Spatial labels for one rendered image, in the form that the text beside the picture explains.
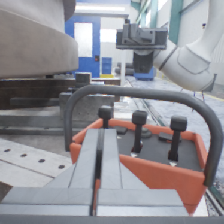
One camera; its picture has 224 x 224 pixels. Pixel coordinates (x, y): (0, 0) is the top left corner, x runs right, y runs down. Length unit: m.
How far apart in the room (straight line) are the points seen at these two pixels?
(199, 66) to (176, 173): 0.44
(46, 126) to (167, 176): 1.41
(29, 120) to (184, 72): 1.33
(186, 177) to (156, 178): 0.03
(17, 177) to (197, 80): 0.57
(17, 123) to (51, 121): 0.29
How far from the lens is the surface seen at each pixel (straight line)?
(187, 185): 0.22
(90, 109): 1.34
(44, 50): 1.02
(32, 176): 0.41
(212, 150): 0.20
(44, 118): 1.55
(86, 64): 5.50
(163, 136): 0.31
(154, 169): 0.21
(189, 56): 0.59
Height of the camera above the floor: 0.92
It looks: 17 degrees down
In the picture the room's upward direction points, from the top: 2 degrees clockwise
